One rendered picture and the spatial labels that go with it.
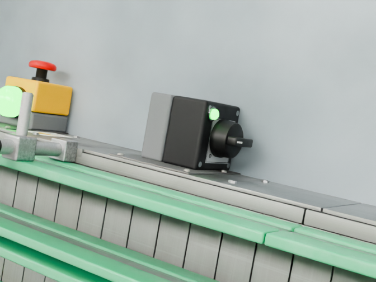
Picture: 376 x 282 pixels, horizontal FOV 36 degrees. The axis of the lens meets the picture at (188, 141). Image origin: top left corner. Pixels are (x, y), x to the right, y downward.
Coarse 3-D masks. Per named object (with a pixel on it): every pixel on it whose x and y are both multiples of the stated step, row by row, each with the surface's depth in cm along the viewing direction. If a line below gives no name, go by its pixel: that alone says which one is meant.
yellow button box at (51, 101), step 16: (16, 80) 83; (32, 80) 82; (48, 80) 85; (48, 96) 83; (64, 96) 85; (32, 112) 81; (48, 112) 84; (64, 112) 86; (32, 128) 82; (48, 128) 84; (64, 128) 87
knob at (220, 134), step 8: (224, 120) 67; (216, 128) 66; (224, 128) 66; (232, 128) 66; (240, 128) 67; (216, 136) 66; (224, 136) 65; (232, 136) 66; (240, 136) 67; (216, 144) 66; (224, 144) 65; (232, 144) 64; (240, 144) 65; (248, 144) 67; (216, 152) 66; (224, 152) 66; (232, 152) 66
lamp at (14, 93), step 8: (8, 88) 80; (16, 88) 81; (0, 96) 81; (8, 96) 80; (16, 96) 80; (0, 104) 81; (8, 104) 80; (16, 104) 80; (0, 112) 81; (8, 112) 80; (16, 112) 81
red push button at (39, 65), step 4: (32, 60) 84; (36, 60) 84; (40, 60) 84; (32, 64) 84; (36, 64) 84; (40, 64) 84; (44, 64) 84; (48, 64) 84; (52, 64) 85; (36, 68) 85; (40, 68) 84; (44, 68) 84; (48, 68) 84; (52, 68) 85; (56, 68) 86; (36, 72) 85; (40, 72) 85; (44, 72) 85; (36, 76) 85; (40, 76) 85; (44, 76) 85
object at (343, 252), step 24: (24, 168) 61; (48, 168) 60; (72, 168) 65; (96, 192) 55; (120, 192) 54; (144, 192) 55; (168, 192) 58; (192, 216) 49; (216, 216) 49; (240, 216) 53; (264, 216) 53; (264, 240) 46; (288, 240) 44; (312, 240) 46; (336, 240) 48; (336, 264) 42; (360, 264) 41
